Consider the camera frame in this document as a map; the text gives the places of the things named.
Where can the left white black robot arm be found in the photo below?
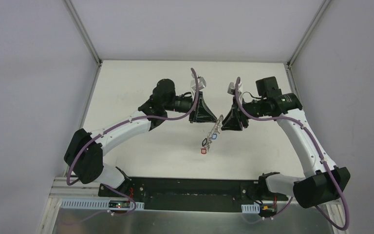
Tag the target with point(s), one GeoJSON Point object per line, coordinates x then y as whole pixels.
{"type": "Point", "coordinates": [86, 149]}

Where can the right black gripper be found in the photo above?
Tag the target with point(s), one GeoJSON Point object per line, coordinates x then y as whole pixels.
{"type": "Point", "coordinates": [238, 112]}

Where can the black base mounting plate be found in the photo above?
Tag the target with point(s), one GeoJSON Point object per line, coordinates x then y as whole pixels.
{"type": "Point", "coordinates": [198, 195]}

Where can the large metal keyring disc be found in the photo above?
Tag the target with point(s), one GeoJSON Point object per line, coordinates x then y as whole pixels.
{"type": "Point", "coordinates": [216, 129]}

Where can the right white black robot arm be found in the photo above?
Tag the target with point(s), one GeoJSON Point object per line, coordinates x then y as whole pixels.
{"type": "Point", "coordinates": [323, 180]}

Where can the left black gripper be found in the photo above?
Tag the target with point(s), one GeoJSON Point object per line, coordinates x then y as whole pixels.
{"type": "Point", "coordinates": [194, 107]}

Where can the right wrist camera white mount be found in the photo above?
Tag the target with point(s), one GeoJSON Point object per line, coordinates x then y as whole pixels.
{"type": "Point", "coordinates": [232, 89]}

